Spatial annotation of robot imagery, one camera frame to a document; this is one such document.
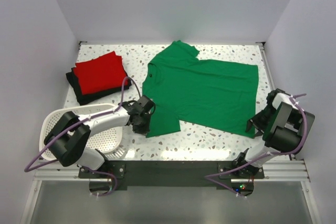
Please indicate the folded red t shirt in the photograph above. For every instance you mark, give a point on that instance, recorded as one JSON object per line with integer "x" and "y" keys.
{"x": 100, "y": 74}

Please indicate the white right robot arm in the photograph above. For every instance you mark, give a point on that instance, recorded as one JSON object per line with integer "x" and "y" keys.
{"x": 283, "y": 128}

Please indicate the white plastic basket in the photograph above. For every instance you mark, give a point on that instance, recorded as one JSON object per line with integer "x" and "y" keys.
{"x": 105, "y": 141}

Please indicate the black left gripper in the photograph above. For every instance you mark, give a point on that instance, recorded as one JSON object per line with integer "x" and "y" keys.
{"x": 144, "y": 130}

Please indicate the aluminium front rail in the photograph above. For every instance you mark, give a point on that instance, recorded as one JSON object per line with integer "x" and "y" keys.
{"x": 279, "y": 169}

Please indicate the green t shirt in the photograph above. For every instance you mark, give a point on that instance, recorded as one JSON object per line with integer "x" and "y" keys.
{"x": 212, "y": 93}

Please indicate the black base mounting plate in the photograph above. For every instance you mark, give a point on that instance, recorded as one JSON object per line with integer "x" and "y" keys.
{"x": 124, "y": 174}

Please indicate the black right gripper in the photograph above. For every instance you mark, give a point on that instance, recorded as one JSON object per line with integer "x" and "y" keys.
{"x": 255, "y": 119}

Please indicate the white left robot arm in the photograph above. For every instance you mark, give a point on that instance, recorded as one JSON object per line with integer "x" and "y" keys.
{"x": 67, "y": 140}

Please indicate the folded black t shirt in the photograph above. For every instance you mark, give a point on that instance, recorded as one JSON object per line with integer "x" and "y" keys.
{"x": 88, "y": 98}

